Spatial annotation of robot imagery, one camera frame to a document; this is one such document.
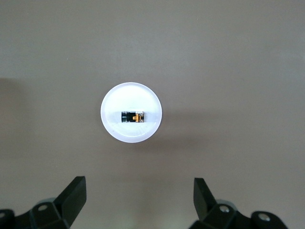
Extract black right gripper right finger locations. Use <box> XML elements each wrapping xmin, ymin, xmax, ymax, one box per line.
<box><xmin>192</xmin><ymin>177</ymin><xmax>288</xmax><ymax>229</ymax></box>

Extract pink round plate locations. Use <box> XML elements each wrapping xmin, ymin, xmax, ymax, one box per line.
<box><xmin>100</xmin><ymin>82</ymin><xmax>163</xmax><ymax>144</ymax></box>

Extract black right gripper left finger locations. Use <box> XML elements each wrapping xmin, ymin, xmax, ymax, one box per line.
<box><xmin>0</xmin><ymin>176</ymin><xmax>86</xmax><ymax>229</ymax></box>

